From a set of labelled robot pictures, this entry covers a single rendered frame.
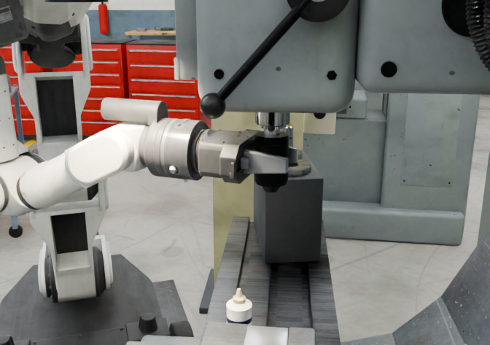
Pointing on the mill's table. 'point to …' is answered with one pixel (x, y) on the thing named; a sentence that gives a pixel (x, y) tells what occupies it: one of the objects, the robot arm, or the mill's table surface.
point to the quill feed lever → (331, 7)
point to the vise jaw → (224, 334)
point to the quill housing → (213, 34)
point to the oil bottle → (239, 309)
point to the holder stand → (291, 215)
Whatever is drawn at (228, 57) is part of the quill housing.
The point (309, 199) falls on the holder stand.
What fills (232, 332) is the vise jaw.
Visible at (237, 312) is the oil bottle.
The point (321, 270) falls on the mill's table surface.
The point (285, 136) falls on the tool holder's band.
